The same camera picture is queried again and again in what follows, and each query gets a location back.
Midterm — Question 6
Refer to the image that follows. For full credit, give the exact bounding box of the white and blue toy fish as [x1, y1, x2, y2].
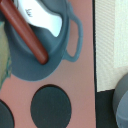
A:
[14, 0, 62, 37]

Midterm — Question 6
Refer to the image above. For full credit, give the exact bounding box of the brown toy sausage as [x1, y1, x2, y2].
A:
[0, 0, 48, 64]

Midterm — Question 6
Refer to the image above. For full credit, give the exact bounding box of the woven beige placemat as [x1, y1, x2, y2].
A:
[95, 0, 128, 92]

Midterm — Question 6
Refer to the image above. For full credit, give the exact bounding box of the tall grey pot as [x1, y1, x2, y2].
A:
[0, 0, 83, 81]

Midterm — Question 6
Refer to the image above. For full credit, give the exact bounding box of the low grey pot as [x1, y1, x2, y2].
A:
[113, 74, 128, 128]

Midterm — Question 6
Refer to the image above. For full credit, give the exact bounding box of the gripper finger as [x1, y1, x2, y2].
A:
[0, 22, 12, 89]

